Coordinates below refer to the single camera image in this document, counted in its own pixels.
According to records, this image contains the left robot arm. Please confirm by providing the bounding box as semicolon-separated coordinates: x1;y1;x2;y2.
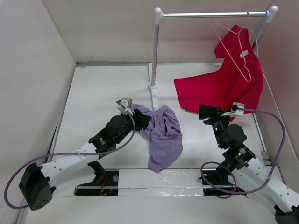
19;109;151;211

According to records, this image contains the blue wire hanger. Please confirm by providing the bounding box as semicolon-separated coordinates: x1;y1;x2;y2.
248;28;259;59

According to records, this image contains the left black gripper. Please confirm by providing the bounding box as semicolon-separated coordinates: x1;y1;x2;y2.
114;109;150;144

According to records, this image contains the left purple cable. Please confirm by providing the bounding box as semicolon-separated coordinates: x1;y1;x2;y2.
4;109;136;209

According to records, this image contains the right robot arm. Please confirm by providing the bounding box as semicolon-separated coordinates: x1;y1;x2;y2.
199;102;299;224

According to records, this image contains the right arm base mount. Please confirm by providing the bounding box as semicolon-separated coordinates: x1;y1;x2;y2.
198;167;244;199

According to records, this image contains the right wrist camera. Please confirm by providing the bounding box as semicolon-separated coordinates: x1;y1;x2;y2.
222;102;245;117

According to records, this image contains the purple t shirt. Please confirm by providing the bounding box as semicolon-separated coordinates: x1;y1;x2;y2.
131;104;183;173

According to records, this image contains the white clothes rack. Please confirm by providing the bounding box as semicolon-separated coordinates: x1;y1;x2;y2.
148;5;278;110

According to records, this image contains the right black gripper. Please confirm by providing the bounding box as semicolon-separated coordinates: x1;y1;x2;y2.
198;103;231;148

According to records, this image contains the red t shirt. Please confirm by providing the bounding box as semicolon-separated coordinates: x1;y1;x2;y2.
174;25;263;113

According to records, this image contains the pink wire hanger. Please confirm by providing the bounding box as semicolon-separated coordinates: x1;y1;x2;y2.
211;10;252;83

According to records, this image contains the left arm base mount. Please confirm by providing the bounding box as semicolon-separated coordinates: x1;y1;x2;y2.
74;161;119;196

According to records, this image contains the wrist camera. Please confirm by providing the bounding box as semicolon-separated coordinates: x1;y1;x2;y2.
116;98;133;115
222;102;245;117

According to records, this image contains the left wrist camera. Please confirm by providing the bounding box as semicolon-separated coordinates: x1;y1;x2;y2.
116;98;133;115

